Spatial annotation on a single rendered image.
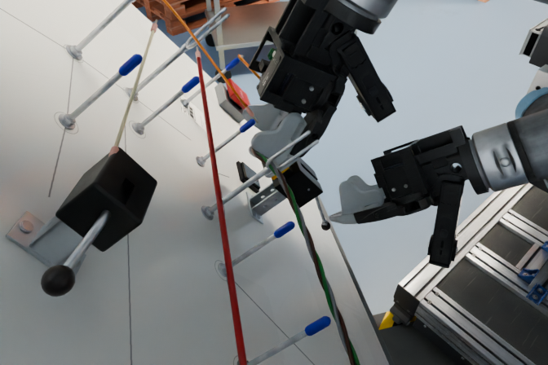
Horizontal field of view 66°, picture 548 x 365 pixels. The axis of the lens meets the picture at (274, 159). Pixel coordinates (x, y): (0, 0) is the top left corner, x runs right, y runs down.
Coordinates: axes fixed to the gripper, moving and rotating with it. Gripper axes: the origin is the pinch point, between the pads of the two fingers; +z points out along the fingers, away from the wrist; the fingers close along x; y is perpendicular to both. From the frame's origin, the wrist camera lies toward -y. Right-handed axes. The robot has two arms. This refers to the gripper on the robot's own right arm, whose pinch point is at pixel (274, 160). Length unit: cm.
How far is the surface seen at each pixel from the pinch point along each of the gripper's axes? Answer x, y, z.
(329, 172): -115, -101, 74
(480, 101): -155, -199, 18
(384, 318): -35, -100, 78
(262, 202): 0.9, -1.5, 6.3
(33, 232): 19.8, 23.3, -3.3
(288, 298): 12.7, -3.9, 9.6
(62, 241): 21.1, 21.8, -4.5
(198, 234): 11.2, 9.5, 3.4
